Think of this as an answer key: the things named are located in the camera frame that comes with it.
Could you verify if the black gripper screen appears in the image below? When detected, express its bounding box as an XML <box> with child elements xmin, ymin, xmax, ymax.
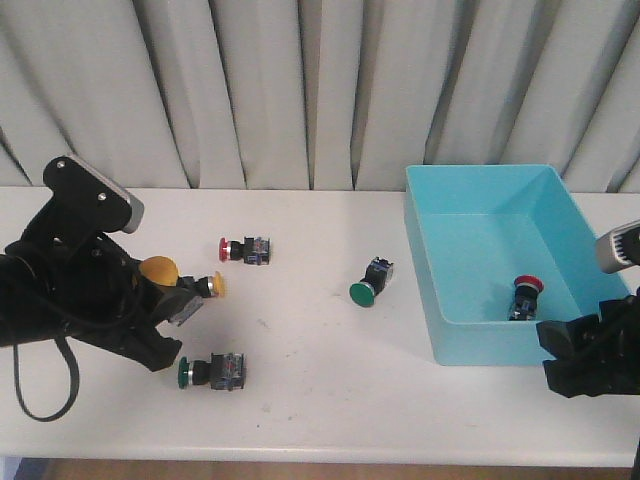
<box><xmin>536</xmin><ymin>294</ymin><xmax>639</xmax><ymax>398</ymax></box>
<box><xmin>4</xmin><ymin>156</ymin><xmax>181</xmax><ymax>371</ymax></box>

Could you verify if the yellow push button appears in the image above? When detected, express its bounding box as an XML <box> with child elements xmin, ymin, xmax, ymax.
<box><xmin>178</xmin><ymin>271</ymin><xmax>226</xmax><ymax>299</ymax></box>
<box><xmin>138</xmin><ymin>256</ymin><xmax>204</xmax><ymax>326</ymax></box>

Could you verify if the red push button front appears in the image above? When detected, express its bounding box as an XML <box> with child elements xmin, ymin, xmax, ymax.
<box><xmin>508</xmin><ymin>274</ymin><xmax>544</xmax><ymax>321</ymax></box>

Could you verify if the red push button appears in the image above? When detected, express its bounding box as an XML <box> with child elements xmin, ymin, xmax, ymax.
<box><xmin>508</xmin><ymin>274</ymin><xmax>544</xmax><ymax>321</ymax></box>
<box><xmin>218</xmin><ymin>237</ymin><xmax>271</xmax><ymax>266</ymax></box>

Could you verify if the blue plastic box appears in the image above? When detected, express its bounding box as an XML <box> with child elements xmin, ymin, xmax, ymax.
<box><xmin>405</xmin><ymin>165</ymin><xmax>629</xmax><ymax>366</ymax></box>

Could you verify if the green push button front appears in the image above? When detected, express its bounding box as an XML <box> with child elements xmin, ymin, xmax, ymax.
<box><xmin>177</xmin><ymin>352</ymin><xmax>246</xmax><ymax>391</ymax></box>

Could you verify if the green push button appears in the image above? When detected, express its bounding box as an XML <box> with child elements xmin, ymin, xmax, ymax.
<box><xmin>177</xmin><ymin>352</ymin><xmax>246</xmax><ymax>391</ymax></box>
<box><xmin>348</xmin><ymin>257</ymin><xmax>394</xmax><ymax>308</ymax></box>

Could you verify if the yellow push button lying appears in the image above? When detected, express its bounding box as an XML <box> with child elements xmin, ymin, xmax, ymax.
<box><xmin>178</xmin><ymin>271</ymin><xmax>226</xmax><ymax>299</ymax></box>

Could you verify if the red push button back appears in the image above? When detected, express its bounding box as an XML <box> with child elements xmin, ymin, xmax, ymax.
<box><xmin>218</xmin><ymin>237</ymin><xmax>271</xmax><ymax>266</ymax></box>

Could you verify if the green push button right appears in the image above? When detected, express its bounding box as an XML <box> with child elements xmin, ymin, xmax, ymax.
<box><xmin>348</xmin><ymin>257</ymin><xmax>394</xmax><ymax>308</ymax></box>

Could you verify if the grey pleated curtain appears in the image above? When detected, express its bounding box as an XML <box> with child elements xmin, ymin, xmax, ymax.
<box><xmin>1</xmin><ymin>1</ymin><xmax>639</xmax><ymax>193</ymax></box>

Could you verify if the black cable screen-left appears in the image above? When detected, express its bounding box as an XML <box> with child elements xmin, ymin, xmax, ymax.
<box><xmin>12</xmin><ymin>336</ymin><xmax>80</xmax><ymax>423</ymax></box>

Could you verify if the grey wrist camera screen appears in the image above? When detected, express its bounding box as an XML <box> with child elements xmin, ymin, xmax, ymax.
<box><xmin>595</xmin><ymin>220</ymin><xmax>639</xmax><ymax>274</ymax></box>
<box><xmin>67</xmin><ymin>154</ymin><xmax>145</xmax><ymax>234</ymax></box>

